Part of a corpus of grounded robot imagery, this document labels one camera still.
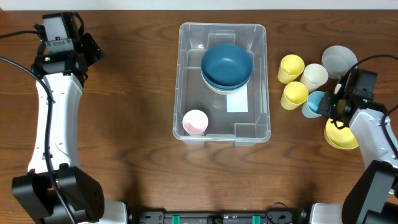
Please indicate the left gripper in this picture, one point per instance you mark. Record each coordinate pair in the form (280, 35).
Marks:
(92, 49)

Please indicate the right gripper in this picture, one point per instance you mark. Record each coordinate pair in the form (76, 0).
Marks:
(324, 104)

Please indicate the light blue cup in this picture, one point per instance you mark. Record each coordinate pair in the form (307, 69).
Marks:
(309, 108)

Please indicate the cream bowl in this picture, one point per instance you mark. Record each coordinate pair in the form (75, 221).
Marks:
(223, 92)

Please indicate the blue bowl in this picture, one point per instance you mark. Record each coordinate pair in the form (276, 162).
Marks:
(222, 87)
(227, 64)

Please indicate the pink cup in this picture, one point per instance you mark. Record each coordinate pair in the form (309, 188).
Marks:
(195, 122)

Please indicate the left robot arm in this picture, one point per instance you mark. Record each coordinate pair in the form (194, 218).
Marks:
(55, 188)

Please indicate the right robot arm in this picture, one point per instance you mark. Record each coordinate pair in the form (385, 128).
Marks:
(370, 124)

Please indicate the white label in container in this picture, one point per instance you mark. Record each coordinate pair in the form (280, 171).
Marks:
(238, 102)

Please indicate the clear plastic container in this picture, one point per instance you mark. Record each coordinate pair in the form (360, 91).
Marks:
(192, 93)

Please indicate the yellow bowl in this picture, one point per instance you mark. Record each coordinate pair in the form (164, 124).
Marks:
(339, 138)

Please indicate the cream cup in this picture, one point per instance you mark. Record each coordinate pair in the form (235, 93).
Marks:
(314, 76)

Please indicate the yellow cup near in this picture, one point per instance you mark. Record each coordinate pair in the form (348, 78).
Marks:
(295, 94)

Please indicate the yellow cup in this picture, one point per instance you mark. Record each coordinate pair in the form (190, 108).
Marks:
(291, 66)
(295, 94)

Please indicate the grey bowl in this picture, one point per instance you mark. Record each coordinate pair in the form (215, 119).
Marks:
(338, 60)

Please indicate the yellow cup far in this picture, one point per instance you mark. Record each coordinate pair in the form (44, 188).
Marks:
(291, 66)

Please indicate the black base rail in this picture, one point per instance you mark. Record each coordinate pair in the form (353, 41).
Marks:
(274, 215)

